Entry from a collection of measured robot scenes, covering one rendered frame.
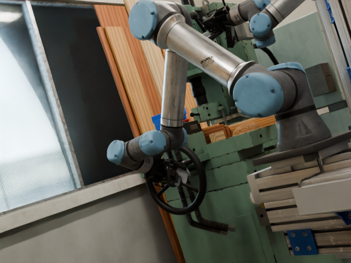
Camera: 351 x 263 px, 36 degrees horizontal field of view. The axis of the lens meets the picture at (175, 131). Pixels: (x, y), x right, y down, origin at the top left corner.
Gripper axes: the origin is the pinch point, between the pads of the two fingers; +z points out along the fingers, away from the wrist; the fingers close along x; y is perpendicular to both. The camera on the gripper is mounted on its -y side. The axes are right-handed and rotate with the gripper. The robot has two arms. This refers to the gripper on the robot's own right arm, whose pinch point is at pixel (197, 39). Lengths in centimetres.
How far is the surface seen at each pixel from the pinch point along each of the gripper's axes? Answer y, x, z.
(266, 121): -37.1, 19.7, -15.6
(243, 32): -19.5, -28.8, -3.5
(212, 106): -28.0, 9.0, 8.8
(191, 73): -9.8, 7.4, 7.9
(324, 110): -176, -159, 50
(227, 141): -30.0, 33.8, -5.0
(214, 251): -64, 60, 17
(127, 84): -46, -84, 126
